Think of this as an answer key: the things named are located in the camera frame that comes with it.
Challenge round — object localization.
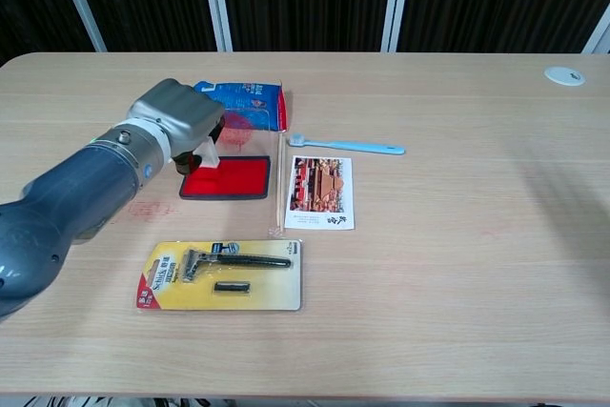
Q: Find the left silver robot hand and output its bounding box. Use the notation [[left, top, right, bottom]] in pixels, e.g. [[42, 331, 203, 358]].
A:
[[126, 78, 226, 175]]

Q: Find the white and red stamp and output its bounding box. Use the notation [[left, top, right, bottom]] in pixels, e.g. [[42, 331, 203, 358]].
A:
[[196, 135, 221, 169]]

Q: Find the red ink pad black case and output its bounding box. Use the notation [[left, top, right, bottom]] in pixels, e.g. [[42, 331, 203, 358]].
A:
[[178, 154, 272, 200]]

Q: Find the clear ink pad lid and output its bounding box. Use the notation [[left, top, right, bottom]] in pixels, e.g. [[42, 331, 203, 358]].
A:
[[214, 110, 282, 158]]

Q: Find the wooden chopstick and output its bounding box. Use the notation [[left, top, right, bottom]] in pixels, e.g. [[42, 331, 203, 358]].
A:
[[278, 136, 288, 229], [271, 135, 283, 228]]

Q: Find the palace photo postcard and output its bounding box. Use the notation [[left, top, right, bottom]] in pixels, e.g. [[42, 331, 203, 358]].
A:
[[284, 154, 356, 232]]

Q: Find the light blue toothbrush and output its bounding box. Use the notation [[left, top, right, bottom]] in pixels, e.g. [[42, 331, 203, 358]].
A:
[[288, 132, 406, 156]]

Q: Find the black razor blade cartridge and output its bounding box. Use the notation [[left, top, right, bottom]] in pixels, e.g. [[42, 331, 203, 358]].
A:
[[213, 280, 253, 295]]

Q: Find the yellow razor blister pack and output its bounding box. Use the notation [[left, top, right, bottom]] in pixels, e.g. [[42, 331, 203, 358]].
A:
[[131, 238, 305, 313]]

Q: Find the white partition frame post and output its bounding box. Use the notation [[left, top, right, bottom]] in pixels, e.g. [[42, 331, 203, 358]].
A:
[[580, 14, 610, 54], [380, 0, 415, 53], [50, 0, 109, 53], [198, 0, 234, 53]]

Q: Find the black handled razor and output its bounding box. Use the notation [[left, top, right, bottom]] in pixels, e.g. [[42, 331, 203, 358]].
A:
[[180, 247, 292, 284]]

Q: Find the white cable grommet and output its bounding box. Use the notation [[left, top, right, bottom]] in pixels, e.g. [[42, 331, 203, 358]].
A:
[[544, 66, 586, 88]]

